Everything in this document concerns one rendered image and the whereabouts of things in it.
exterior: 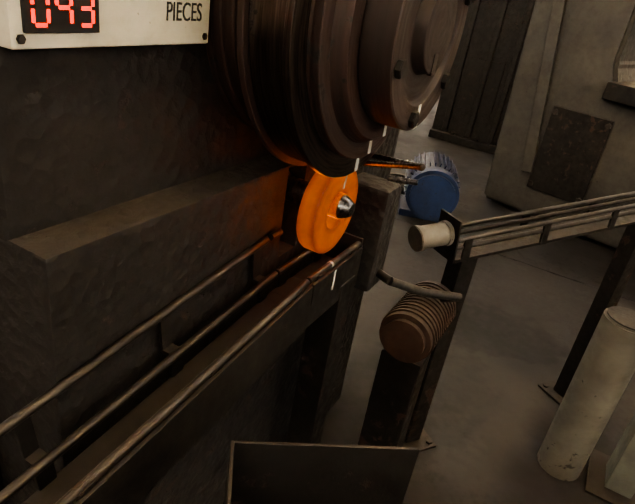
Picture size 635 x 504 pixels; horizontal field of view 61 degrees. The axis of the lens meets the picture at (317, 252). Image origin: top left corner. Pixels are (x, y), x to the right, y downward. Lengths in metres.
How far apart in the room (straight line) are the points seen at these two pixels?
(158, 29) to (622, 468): 1.58
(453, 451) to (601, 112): 2.28
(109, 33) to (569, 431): 1.46
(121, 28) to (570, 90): 3.07
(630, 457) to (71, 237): 1.52
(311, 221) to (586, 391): 0.99
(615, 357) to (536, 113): 2.22
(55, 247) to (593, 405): 1.37
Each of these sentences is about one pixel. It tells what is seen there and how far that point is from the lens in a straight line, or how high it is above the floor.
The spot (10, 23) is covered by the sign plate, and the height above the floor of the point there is 1.08.
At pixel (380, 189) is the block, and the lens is 1.10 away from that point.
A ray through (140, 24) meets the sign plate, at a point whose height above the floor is 1.08.
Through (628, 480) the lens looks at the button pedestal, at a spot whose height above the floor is 0.07.
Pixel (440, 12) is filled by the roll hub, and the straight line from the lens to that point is 0.79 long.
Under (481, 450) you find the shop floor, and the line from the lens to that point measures 1.76.
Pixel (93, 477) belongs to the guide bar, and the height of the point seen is 0.66.
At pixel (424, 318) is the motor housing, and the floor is 0.53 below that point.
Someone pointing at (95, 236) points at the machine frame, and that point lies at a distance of 0.63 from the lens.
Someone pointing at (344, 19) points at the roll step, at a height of 1.12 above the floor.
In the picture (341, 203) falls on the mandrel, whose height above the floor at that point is 0.83.
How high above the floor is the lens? 1.16
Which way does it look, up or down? 27 degrees down
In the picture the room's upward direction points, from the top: 10 degrees clockwise
